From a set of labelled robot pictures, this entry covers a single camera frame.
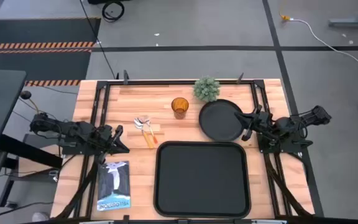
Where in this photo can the person's white shoe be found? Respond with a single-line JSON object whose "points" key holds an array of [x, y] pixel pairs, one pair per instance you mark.
{"points": [[40, 216]]}

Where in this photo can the amber glass cup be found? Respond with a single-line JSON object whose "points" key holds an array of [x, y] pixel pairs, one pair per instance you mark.
{"points": [[179, 107]]}

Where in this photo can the grey metal table leg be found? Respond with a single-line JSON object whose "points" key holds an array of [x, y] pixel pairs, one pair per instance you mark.
{"points": [[353, 22]]}

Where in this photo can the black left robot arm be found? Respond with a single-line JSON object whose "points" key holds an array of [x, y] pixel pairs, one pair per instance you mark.
{"points": [[73, 130]]}

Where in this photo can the Yellowstone waterfall picture book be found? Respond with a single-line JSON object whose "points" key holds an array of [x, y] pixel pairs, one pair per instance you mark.
{"points": [[113, 186]]}

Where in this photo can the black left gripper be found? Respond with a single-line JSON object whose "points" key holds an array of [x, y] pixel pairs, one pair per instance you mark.
{"points": [[104, 138]]}

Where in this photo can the black table clamp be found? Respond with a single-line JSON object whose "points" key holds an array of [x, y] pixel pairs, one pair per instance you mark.
{"points": [[240, 78], [125, 77]]}

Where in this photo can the black hazard-striped floor mat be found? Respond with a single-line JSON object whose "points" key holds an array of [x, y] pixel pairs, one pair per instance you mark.
{"points": [[42, 67], [42, 31]]}

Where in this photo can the black metal table frame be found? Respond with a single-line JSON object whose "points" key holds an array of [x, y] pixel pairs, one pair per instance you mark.
{"points": [[179, 82]]}

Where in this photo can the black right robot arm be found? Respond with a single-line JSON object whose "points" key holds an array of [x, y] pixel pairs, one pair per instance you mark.
{"points": [[287, 127]]}

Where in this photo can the black round plate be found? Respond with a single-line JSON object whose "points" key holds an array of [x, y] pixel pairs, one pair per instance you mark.
{"points": [[216, 121]]}

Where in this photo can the black round knob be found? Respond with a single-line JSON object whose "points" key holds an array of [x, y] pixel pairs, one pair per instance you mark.
{"points": [[25, 95]]}

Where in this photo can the green artificial potted plant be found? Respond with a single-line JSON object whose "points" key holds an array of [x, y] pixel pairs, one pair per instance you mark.
{"points": [[207, 88]]}

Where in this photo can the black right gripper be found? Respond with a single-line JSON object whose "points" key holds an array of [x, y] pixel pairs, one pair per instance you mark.
{"points": [[263, 123]]}

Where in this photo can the black plastic tray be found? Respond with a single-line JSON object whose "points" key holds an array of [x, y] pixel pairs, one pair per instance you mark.
{"points": [[179, 180]]}

